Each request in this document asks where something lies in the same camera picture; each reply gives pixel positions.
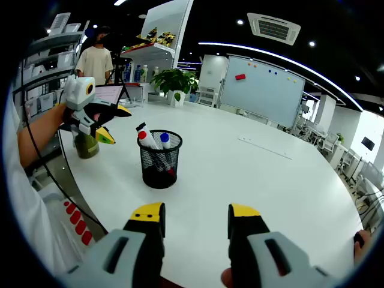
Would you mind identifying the white display shelf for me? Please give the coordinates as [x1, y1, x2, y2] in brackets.
[119, 0, 194, 94]

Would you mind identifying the operator in white shirt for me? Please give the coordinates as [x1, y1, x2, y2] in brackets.
[4, 95, 94, 274]

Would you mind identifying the person's left hand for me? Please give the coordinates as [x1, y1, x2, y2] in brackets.
[55, 103, 76, 125]

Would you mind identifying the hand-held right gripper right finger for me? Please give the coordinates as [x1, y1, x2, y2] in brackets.
[227, 203, 337, 288]

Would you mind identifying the potted green plant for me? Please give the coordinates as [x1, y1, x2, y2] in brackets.
[149, 68, 200, 107]

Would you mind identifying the white whiteboard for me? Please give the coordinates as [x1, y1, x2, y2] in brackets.
[218, 55, 306, 128]

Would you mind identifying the laptop with light screen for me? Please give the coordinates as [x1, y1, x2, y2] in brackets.
[93, 85, 125, 106]

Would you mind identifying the small black monitor on stand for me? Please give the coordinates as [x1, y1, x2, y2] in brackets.
[361, 136, 376, 151]

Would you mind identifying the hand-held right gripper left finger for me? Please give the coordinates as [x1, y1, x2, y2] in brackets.
[59, 202, 166, 288]

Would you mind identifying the ceiling air conditioner unit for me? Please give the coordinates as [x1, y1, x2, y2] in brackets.
[247, 12, 302, 46]

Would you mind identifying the blue whiteboard marker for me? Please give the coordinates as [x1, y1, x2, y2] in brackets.
[159, 132, 172, 150]

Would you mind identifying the person's right hand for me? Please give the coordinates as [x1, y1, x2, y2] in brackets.
[221, 268, 234, 288]

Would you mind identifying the grey storage rack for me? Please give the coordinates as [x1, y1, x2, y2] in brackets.
[11, 11, 91, 121]

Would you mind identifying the row of white office chairs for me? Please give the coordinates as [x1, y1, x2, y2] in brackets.
[292, 113, 384, 217]

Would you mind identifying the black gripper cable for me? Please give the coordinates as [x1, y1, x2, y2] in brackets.
[22, 88, 109, 235]

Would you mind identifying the row of drink bottles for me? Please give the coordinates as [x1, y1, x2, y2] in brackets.
[122, 63, 160, 83]

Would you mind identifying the black tripod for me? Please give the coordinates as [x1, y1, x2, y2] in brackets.
[103, 44, 133, 101]

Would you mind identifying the white mesh office chair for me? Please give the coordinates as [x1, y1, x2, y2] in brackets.
[197, 86, 217, 107]

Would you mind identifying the red whiteboard marker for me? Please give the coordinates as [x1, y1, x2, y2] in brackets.
[137, 131, 160, 150]

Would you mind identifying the green drink bottle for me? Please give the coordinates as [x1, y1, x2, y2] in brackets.
[74, 131, 100, 160]

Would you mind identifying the row of coloured round magnets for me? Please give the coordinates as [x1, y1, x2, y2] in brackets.
[247, 62, 298, 83]

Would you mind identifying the pile of yellow snack packets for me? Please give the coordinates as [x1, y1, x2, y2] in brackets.
[136, 26, 176, 47]

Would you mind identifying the black mesh pen holder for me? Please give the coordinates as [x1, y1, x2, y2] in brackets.
[137, 129, 184, 190]

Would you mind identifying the white table cable cover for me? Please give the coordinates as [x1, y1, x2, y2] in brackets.
[238, 136, 293, 161]

